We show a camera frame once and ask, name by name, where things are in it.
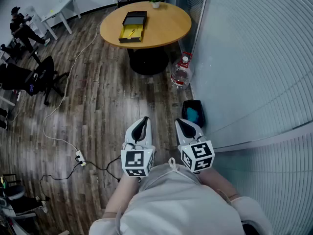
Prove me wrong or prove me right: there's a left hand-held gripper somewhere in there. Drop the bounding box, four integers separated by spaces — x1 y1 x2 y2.
121 116 156 177

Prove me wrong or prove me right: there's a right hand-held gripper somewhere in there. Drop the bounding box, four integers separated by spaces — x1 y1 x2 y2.
175 118 215 173

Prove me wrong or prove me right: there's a black box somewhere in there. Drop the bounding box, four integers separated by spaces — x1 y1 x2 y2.
118 10 148 44

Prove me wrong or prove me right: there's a person's left forearm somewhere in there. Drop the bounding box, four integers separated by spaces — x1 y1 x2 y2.
104 172 140 217

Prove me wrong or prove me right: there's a person's right forearm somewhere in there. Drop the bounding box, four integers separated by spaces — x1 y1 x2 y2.
197 167 240 201

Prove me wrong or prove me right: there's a black trash bin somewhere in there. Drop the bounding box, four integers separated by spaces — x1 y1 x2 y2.
181 99 206 129

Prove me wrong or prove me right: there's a large clear water jug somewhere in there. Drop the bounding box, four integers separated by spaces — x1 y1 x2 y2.
170 51 193 91

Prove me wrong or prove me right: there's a white power strip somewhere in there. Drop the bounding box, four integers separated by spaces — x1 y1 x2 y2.
75 150 87 167

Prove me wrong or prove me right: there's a person's white shirt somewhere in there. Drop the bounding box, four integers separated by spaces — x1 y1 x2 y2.
89 157 274 235

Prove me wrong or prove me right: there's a round wooden table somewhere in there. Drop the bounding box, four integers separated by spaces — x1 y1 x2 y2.
99 0 192 76

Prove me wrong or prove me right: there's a black swivel chair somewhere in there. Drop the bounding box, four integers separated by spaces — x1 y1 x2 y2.
24 55 71 107

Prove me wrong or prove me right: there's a black jacket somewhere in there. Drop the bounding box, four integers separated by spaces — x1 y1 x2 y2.
0 62 37 98

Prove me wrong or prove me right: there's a grey office chair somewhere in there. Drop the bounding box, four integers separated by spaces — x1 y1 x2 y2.
0 173 27 207

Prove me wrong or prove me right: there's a white desk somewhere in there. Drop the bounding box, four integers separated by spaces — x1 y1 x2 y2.
40 0 82 41

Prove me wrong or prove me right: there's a black cable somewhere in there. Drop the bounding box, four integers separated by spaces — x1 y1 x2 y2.
39 155 123 202

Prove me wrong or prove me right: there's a long white cable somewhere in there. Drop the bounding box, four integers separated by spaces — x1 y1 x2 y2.
42 7 105 156

